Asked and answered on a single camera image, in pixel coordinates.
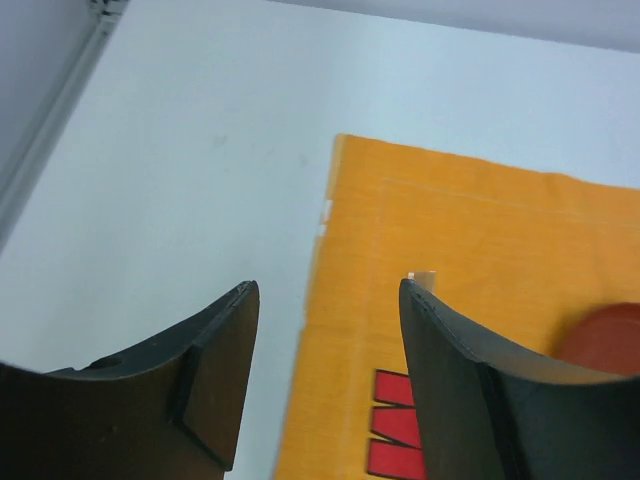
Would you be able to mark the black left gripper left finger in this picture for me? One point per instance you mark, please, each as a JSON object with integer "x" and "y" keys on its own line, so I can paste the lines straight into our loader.
{"x": 169, "y": 407}

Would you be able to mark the red round plate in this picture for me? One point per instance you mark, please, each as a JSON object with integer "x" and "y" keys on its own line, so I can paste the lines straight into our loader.
{"x": 606, "y": 339}

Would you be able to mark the orange cartoon mouse towel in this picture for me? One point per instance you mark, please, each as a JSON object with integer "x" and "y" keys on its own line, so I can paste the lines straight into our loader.
{"x": 525, "y": 254}

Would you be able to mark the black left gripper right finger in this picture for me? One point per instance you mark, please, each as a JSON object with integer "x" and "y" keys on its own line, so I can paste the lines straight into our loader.
{"x": 489, "y": 408}

